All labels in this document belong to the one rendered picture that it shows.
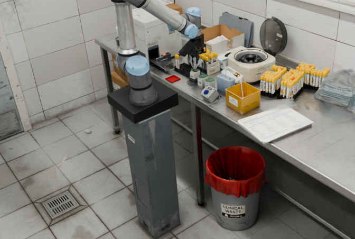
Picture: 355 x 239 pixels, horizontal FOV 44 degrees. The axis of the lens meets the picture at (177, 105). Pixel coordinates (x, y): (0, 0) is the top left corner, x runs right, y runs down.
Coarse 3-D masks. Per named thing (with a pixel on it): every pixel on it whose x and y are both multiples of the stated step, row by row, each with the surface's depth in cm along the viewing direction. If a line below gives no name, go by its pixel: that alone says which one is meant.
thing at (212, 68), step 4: (188, 60) 280; (188, 64) 281; (208, 64) 266; (212, 64) 266; (216, 64) 268; (208, 68) 265; (212, 68) 268; (216, 68) 270; (204, 72) 270; (208, 72) 267; (212, 72) 269
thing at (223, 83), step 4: (220, 76) 245; (224, 76) 244; (228, 76) 244; (220, 80) 245; (224, 80) 242; (228, 80) 240; (232, 80) 240; (220, 84) 246; (224, 84) 244; (228, 84) 241; (232, 84) 242; (220, 88) 247; (224, 88) 245; (220, 92) 248; (224, 92) 246
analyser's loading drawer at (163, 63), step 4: (156, 56) 288; (152, 60) 283; (156, 60) 278; (160, 60) 280; (164, 60) 276; (156, 64) 279; (160, 64) 276; (164, 64) 277; (168, 64) 272; (172, 64) 274; (164, 68) 272; (168, 68) 273; (172, 68) 275
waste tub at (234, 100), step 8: (232, 88) 234; (240, 88) 238; (248, 88) 236; (256, 88) 230; (232, 96) 228; (240, 96) 241; (248, 96) 225; (256, 96) 228; (232, 104) 231; (240, 104) 225; (248, 104) 227; (256, 104) 231; (240, 112) 227
